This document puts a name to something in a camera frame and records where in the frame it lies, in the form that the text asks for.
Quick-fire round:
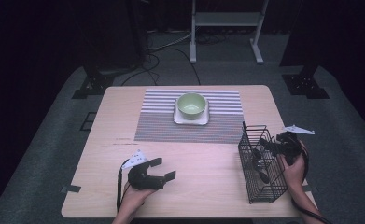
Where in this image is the green bowl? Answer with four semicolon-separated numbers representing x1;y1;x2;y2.
176;91;207;121

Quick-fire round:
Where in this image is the black wire basket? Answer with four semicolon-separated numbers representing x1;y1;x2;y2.
237;120;288;205

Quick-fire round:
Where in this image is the black metal stand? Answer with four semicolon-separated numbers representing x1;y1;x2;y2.
71;0;147;100
279;0;330;100

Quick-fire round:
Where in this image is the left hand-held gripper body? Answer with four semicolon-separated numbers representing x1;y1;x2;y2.
120;148;167;191

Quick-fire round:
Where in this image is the white metal stand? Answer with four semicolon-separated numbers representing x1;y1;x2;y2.
190;0;270;65

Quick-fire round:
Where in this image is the dark utensil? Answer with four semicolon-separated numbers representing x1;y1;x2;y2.
257;166;271;185

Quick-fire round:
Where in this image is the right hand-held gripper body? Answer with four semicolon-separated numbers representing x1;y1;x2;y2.
275;124;316;166

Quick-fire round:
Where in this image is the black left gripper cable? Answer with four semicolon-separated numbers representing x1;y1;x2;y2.
116;159;131;213

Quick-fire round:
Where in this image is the white square plate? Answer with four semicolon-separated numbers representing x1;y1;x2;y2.
173;99;210;126

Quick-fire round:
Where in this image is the person's left hand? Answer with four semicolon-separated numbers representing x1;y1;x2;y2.
120;182;157;213

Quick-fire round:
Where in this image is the black floor cable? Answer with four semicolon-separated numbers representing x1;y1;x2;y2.
119;46;202;87

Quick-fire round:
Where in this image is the striped placemat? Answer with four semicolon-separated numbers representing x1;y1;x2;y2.
133;89;246;145

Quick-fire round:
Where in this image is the person's right hand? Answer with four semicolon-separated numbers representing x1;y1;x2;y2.
279;141;308;194

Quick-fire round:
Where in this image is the grey floor cable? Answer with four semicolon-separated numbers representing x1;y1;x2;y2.
146;31;192;52

